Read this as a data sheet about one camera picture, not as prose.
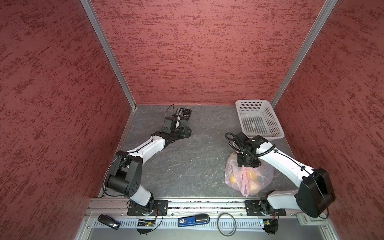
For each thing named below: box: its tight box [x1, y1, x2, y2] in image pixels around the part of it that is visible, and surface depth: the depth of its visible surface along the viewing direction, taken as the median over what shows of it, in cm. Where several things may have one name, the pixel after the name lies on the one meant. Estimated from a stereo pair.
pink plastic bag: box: [224, 152, 275, 197], surface depth 80 cm
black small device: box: [97, 214, 121, 231], surface depth 70 cm
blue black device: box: [177, 214, 210, 227], surface depth 70 cm
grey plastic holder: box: [296, 212, 329, 226], surface depth 70 cm
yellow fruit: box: [229, 169, 261, 194], surface depth 80 cm
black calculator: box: [175, 107, 192, 121], surface depth 116 cm
